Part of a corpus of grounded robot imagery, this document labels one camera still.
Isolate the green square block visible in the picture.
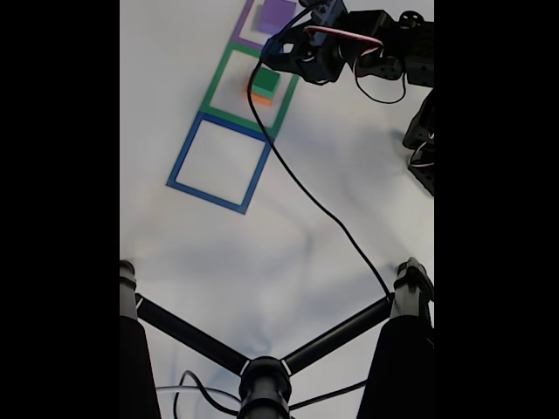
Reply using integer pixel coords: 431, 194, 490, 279
252, 68, 281, 98

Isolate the purple square block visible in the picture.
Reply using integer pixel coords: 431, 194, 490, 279
257, 0, 298, 35

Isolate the orange square block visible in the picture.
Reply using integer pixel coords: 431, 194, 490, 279
243, 80, 274, 108

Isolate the black tripod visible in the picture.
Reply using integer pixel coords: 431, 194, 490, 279
120, 257, 435, 419

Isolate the white and red servo wire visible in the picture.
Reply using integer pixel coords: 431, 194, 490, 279
303, 24, 385, 49

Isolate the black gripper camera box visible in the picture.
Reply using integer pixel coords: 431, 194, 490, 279
298, 0, 349, 27

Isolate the long black camera cable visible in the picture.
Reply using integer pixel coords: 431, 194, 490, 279
246, 7, 397, 302

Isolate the purple square frame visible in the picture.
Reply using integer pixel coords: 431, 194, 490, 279
230, 0, 307, 56

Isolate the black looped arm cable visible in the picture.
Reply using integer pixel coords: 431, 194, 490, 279
354, 54, 406, 105

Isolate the green square frame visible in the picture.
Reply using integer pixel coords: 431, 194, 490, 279
199, 42, 300, 137

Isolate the blue square frame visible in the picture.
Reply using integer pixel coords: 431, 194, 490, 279
165, 111, 275, 216

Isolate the straight black cable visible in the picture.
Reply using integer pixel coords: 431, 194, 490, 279
288, 379, 368, 414

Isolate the curled black cable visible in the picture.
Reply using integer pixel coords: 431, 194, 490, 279
172, 369, 242, 416

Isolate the white cable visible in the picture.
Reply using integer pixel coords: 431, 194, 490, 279
155, 383, 241, 402

